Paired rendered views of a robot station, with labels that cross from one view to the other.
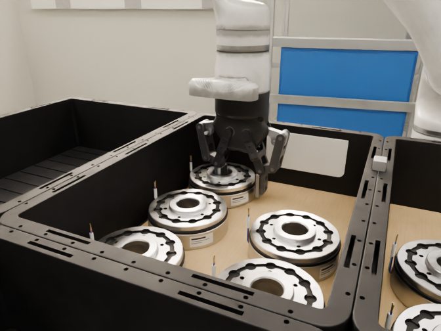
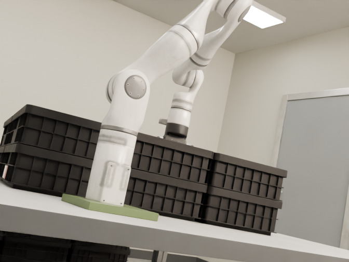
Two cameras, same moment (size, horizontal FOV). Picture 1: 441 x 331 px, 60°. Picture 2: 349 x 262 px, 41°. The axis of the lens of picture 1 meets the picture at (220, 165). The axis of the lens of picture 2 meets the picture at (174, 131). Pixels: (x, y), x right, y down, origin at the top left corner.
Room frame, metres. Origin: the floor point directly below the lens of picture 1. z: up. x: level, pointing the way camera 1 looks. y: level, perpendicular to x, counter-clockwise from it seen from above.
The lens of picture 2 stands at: (1.53, -1.16, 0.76)
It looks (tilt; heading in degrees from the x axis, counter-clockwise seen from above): 8 degrees up; 132
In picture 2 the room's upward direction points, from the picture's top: 12 degrees clockwise
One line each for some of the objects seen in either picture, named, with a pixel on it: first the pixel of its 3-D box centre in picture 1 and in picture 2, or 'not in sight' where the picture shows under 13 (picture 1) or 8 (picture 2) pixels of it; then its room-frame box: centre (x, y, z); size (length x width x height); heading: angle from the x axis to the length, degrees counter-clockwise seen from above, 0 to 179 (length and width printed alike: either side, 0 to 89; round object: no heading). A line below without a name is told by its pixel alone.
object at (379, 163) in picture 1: (379, 163); not in sight; (0.40, -0.18, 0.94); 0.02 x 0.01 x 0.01; 155
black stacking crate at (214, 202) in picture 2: not in sight; (215, 206); (0.53, 0.25, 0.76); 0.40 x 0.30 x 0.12; 155
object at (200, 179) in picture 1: (222, 176); not in sight; (0.53, 0.00, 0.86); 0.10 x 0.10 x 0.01
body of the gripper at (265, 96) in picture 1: (241, 117); (175, 137); (0.52, -0.03, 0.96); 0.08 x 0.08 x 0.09
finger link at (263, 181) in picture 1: (268, 177); not in sight; (0.50, -0.07, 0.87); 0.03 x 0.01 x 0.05; 64
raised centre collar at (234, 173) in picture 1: (222, 173); not in sight; (0.53, 0.00, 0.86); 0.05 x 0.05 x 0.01
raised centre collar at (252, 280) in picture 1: (266, 290); not in sight; (0.27, -0.04, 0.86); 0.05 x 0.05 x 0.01
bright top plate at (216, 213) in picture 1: (188, 207); not in sight; (0.43, 0.04, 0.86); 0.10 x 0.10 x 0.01
